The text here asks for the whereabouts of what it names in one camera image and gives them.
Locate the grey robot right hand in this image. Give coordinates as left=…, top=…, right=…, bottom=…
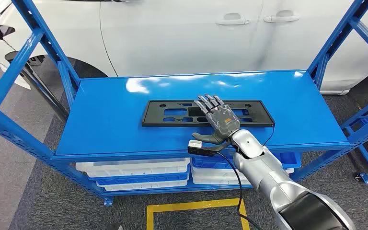
left=192, top=94, right=241, bottom=145

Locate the black plastic frame part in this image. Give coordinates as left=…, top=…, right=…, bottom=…
left=141, top=100, right=276, bottom=128

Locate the blue metal shelf rack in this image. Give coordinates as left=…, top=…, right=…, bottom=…
left=0, top=0, right=368, bottom=207

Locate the white plastic bin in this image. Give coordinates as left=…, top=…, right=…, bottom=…
left=96, top=179, right=190, bottom=192
left=75, top=158, right=191, bottom=178
left=192, top=176, right=253, bottom=186
left=191, top=165, right=296, bottom=180

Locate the yellow floor tape square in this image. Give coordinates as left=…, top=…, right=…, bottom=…
left=146, top=198, right=251, bottom=230

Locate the white car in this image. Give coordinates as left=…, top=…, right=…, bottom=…
left=0, top=0, right=368, bottom=96

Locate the blue wheeled rack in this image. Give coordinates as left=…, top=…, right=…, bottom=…
left=345, top=101, right=368, bottom=185

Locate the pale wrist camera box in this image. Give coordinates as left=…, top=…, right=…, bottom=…
left=187, top=140, right=232, bottom=157

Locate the thin black wire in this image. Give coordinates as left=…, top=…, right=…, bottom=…
left=262, top=125, right=276, bottom=147

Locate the black camera cable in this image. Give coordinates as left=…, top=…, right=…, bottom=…
left=216, top=151, right=263, bottom=230

